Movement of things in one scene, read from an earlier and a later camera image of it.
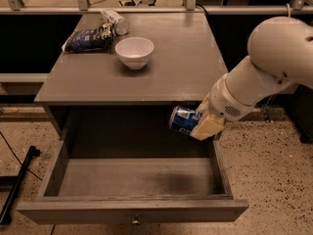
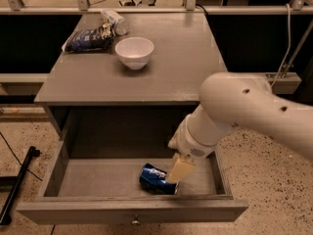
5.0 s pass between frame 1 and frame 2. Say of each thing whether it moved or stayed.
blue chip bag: stayed
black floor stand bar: stayed
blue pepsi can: moved
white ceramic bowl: stayed
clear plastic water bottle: stayed
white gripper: moved
